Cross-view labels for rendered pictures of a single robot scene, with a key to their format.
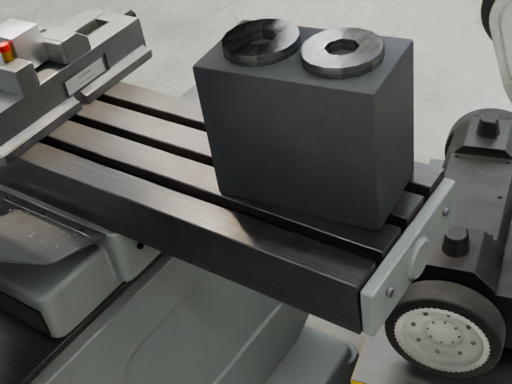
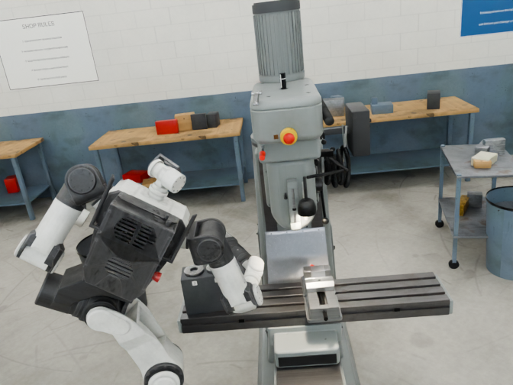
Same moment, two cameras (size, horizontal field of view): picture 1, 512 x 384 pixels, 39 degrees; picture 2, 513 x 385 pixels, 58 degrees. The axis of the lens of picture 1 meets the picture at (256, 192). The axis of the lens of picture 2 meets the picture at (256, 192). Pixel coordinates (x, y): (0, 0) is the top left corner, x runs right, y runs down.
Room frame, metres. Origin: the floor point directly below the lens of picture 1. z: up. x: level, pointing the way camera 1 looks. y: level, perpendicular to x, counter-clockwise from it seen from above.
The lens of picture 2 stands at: (2.35, -0.97, 2.20)
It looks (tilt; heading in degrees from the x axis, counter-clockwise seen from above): 22 degrees down; 143
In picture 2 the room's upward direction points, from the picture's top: 7 degrees counter-clockwise
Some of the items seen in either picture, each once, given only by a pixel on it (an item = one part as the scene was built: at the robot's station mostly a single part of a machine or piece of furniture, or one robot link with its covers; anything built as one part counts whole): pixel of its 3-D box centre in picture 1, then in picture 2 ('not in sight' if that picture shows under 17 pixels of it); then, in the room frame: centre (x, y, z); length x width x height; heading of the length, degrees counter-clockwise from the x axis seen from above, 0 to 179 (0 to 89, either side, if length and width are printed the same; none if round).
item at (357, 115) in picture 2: not in sight; (358, 128); (0.99, 0.70, 1.62); 0.20 x 0.09 x 0.21; 139
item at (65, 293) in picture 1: (100, 187); (303, 319); (0.99, 0.25, 0.79); 0.50 x 0.35 x 0.12; 139
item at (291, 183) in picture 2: not in sight; (293, 204); (1.08, 0.18, 1.45); 0.04 x 0.04 x 0.21; 49
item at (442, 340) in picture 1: (443, 330); not in sight; (0.81, -0.28, 0.50); 0.20 x 0.05 x 0.20; 61
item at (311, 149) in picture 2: not in sight; (288, 137); (0.96, 0.28, 1.68); 0.34 x 0.24 x 0.10; 139
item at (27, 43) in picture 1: (17, 46); (317, 273); (1.05, 0.32, 1.04); 0.06 x 0.05 x 0.06; 50
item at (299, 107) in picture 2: not in sight; (285, 108); (0.98, 0.26, 1.81); 0.47 x 0.26 x 0.16; 139
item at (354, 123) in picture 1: (308, 116); (208, 286); (0.73, -0.08, 1.03); 0.22 x 0.12 x 0.20; 55
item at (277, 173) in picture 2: not in sight; (292, 188); (0.99, 0.26, 1.47); 0.21 x 0.19 x 0.32; 49
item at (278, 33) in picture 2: not in sight; (279, 40); (0.80, 0.42, 2.05); 0.20 x 0.20 x 0.32
